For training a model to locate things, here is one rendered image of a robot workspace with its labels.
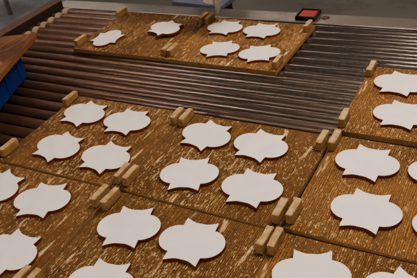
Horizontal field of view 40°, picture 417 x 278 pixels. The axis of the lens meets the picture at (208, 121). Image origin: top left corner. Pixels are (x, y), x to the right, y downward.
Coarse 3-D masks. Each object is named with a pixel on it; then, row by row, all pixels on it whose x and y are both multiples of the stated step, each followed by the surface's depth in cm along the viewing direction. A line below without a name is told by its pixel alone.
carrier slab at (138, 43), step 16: (128, 16) 233; (144, 16) 230; (160, 16) 228; (176, 16) 225; (192, 16) 223; (96, 32) 223; (128, 32) 219; (144, 32) 216; (192, 32) 209; (80, 48) 212; (96, 48) 210; (112, 48) 208; (128, 48) 206; (144, 48) 204; (160, 48) 202
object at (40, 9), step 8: (56, 0) 260; (40, 8) 254; (48, 8) 253; (56, 8) 257; (24, 16) 248; (32, 16) 246; (40, 16) 249; (48, 16) 254; (16, 24) 241; (24, 24) 242; (32, 24) 246; (0, 32) 235; (8, 32) 235; (16, 32) 239
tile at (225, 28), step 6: (210, 24) 211; (216, 24) 210; (222, 24) 209; (228, 24) 208; (234, 24) 208; (240, 24) 207; (210, 30) 206; (216, 30) 205; (222, 30) 204; (228, 30) 204; (234, 30) 203; (240, 30) 203
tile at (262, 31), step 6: (258, 24) 204; (264, 24) 204; (276, 24) 202; (246, 30) 201; (252, 30) 201; (258, 30) 200; (264, 30) 199; (270, 30) 198; (276, 30) 198; (246, 36) 197; (252, 36) 197; (258, 36) 196; (264, 36) 195; (270, 36) 195
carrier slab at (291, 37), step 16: (208, 32) 207; (240, 32) 203; (288, 32) 197; (192, 48) 198; (240, 48) 192; (288, 48) 187; (192, 64) 189; (208, 64) 186; (224, 64) 184; (240, 64) 182; (256, 64) 181
